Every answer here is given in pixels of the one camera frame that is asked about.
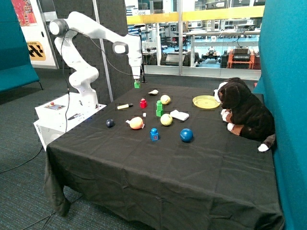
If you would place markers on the yellow tennis ball front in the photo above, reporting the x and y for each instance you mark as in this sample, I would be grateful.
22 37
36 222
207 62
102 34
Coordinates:
166 119

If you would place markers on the yellow plastic plate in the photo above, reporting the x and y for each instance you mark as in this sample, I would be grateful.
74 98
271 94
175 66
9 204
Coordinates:
205 102

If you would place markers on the green block back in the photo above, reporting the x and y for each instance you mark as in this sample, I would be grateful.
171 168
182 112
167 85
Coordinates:
137 84

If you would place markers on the yellow black marker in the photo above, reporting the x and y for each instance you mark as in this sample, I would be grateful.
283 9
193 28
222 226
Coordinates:
124 106

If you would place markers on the red block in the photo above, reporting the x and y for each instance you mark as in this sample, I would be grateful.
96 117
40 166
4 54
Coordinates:
143 103

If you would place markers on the yellow tennis ball back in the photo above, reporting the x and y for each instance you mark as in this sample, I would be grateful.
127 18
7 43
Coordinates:
165 99

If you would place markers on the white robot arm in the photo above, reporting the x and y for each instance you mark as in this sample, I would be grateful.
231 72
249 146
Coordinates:
77 23

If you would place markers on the blue ball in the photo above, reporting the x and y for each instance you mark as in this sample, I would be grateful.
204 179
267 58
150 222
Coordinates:
186 135

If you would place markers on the orange black equipment rack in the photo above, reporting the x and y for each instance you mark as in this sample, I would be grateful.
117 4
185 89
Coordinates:
241 58

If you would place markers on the dark navy small ball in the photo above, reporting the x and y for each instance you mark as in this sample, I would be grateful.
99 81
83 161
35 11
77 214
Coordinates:
110 123

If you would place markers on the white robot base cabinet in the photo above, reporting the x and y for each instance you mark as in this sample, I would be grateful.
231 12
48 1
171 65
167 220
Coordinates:
62 114

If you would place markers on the red poster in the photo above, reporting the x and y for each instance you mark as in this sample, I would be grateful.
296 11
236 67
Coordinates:
24 12

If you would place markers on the black tablecloth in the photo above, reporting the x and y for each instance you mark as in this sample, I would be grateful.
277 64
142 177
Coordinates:
218 181

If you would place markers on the yellow tennis ball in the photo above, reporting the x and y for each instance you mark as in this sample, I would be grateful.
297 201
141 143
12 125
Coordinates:
166 119
165 99

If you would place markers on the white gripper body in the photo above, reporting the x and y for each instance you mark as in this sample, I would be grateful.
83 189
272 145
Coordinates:
135 64

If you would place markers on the brown plush dog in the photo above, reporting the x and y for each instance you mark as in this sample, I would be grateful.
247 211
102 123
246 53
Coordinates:
244 113

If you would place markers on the green block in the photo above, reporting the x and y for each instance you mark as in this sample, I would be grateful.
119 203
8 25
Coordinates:
159 105
137 84
159 113

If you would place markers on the teal sofa left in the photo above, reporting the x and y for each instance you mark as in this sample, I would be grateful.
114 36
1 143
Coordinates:
16 69

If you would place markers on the orange plush fruit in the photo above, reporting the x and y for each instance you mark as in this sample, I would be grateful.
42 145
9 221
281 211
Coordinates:
136 123

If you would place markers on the black tripod stand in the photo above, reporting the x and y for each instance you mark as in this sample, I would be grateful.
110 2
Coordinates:
138 27

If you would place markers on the beige small shell object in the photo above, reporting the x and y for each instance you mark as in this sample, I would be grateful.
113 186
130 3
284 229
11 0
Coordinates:
153 92

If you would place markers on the blue block with letter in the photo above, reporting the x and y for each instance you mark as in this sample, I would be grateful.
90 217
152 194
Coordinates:
154 135

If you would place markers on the teal partition right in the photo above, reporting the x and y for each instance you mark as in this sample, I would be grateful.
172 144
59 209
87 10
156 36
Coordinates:
283 82

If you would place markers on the yellow black warning sign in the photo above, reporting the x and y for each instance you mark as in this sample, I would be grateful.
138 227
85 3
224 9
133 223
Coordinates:
36 51

